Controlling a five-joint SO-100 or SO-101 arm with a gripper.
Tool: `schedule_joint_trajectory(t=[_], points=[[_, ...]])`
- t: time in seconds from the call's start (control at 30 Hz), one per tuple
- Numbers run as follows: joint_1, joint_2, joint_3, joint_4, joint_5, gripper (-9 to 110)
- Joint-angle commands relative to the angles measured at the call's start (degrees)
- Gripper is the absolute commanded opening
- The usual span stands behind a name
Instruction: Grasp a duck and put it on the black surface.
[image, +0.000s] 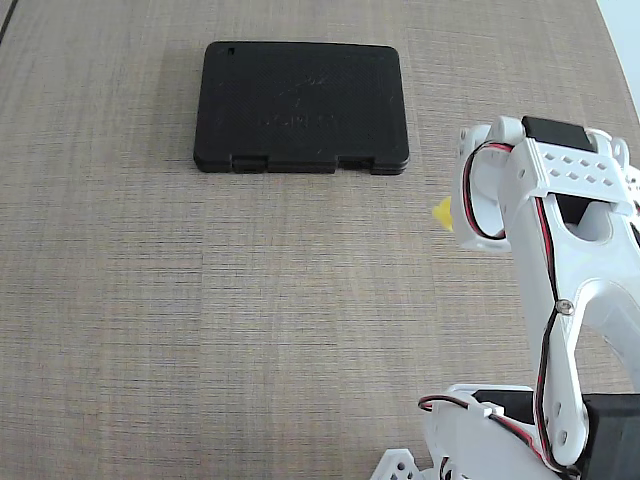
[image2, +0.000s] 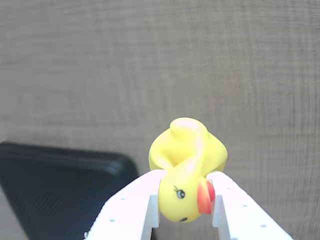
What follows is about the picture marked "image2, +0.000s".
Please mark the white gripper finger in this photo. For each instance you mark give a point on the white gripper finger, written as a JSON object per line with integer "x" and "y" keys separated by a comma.
{"x": 240, "y": 212}
{"x": 130, "y": 207}

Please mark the yellow rubber duck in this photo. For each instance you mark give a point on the yellow rubber duck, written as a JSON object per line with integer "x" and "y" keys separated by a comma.
{"x": 187, "y": 162}

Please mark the black plastic case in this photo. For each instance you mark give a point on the black plastic case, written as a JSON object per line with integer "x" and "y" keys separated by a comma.
{"x": 57, "y": 185}

